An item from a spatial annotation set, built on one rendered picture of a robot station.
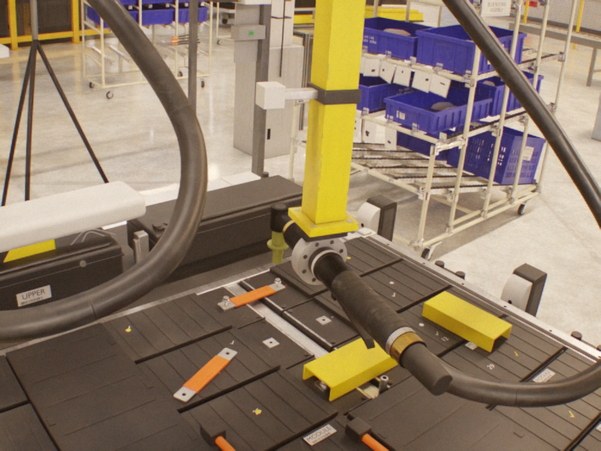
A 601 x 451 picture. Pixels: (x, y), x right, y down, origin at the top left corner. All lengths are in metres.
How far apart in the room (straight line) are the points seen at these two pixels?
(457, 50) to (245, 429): 2.83
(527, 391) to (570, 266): 3.22
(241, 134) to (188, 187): 4.49
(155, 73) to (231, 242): 0.71
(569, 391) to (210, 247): 0.83
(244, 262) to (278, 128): 3.66
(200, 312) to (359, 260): 0.41
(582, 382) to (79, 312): 0.57
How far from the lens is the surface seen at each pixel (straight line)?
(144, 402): 0.97
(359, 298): 0.83
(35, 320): 0.57
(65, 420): 0.96
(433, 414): 0.99
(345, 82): 0.85
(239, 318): 1.18
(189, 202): 0.62
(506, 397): 0.75
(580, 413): 1.09
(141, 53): 0.71
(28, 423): 0.97
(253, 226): 1.38
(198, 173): 0.65
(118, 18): 0.73
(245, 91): 5.00
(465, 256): 3.77
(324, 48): 0.84
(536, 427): 1.03
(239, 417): 0.95
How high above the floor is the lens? 1.66
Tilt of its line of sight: 24 degrees down
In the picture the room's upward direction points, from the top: 4 degrees clockwise
